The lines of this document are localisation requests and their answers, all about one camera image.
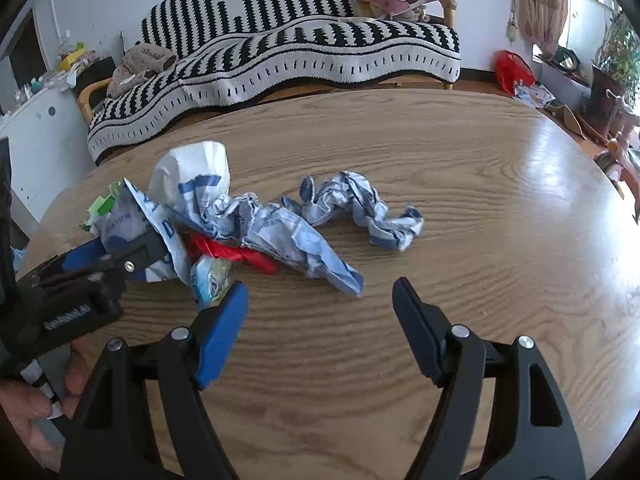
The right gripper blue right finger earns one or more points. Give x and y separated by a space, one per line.
425 327

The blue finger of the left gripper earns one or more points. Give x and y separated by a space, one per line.
83 255

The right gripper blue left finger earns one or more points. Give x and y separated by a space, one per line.
215 330

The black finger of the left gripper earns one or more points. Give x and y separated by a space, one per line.
135 256

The green and white torn box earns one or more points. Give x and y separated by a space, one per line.
101 206

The person's left hand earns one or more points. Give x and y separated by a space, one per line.
24 405

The blue white plastic bag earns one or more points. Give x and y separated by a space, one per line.
203 206

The red plastic wrapper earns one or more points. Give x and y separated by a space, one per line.
198 245

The small blue snack packet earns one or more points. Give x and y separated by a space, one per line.
209 280

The white crumpled paper bag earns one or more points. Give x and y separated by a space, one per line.
197 171

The white side cabinet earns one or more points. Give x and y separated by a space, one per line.
49 152

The crumpled blue white wrapper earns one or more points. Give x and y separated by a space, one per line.
350 193

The beige knitted garment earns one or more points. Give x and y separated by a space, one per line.
140 63

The black white striped sofa blanket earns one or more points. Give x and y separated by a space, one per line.
233 52

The pink children's tricycle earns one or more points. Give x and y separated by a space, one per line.
620 163

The red plastic bag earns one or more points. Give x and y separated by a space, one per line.
512 72

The potted green plant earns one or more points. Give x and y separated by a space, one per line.
618 58

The patterned beige curtain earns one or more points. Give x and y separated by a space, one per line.
542 22

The wooden sofa frame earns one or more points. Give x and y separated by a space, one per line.
85 96

